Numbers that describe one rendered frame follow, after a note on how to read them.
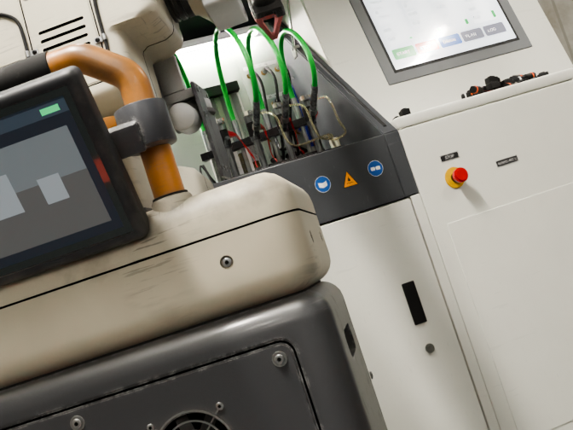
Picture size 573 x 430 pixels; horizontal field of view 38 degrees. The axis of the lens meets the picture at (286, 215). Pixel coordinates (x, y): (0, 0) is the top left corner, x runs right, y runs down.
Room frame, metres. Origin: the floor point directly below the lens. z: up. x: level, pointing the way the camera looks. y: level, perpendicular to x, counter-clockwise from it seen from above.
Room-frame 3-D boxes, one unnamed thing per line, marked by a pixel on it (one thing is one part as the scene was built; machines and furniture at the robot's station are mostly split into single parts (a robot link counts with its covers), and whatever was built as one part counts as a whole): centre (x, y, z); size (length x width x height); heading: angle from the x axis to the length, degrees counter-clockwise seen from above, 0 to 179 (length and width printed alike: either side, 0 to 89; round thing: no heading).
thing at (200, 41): (2.39, 0.16, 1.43); 0.54 x 0.03 x 0.02; 106
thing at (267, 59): (2.46, -0.07, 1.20); 0.13 x 0.03 x 0.31; 106
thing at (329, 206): (1.91, 0.02, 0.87); 0.62 x 0.04 x 0.16; 106
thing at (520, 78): (2.20, -0.66, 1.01); 0.23 x 0.11 x 0.06; 106
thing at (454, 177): (2.00, -0.42, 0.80); 0.05 x 0.04 x 0.05; 106
